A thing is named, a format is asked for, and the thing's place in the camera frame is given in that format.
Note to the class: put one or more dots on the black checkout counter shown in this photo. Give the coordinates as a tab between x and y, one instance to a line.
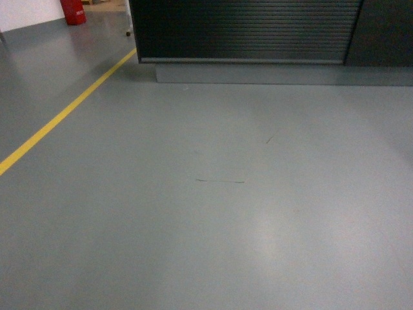
347	43

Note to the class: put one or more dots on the red fire extinguisher box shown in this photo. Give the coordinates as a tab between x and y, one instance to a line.
73	11

